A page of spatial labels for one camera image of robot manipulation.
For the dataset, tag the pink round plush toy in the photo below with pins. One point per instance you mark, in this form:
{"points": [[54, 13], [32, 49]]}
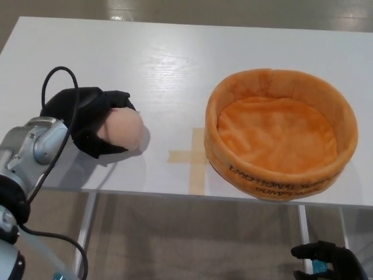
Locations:
{"points": [[125, 131]]}

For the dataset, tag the orange plush round plate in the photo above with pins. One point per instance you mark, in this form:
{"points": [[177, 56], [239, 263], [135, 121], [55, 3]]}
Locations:
{"points": [[277, 134]]}

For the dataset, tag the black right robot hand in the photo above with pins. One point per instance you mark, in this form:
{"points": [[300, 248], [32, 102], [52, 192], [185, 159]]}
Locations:
{"points": [[338, 256]]}

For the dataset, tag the beige tape cross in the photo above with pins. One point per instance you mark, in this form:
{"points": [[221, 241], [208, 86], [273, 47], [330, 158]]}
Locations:
{"points": [[196, 154]]}

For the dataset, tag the light blue metal bar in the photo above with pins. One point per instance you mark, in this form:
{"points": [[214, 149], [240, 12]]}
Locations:
{"points": [[43, 251]]}

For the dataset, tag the white table leg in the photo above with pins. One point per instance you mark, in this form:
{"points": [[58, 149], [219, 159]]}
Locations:
{"points": [[304, 227], [86, 227], [344, 224]]}

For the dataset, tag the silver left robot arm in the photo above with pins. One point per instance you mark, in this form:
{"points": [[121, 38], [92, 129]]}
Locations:
{"points": [[32, 143]]}

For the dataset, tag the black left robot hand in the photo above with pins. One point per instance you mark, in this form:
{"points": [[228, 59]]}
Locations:
{"points": [[67, 102]]}

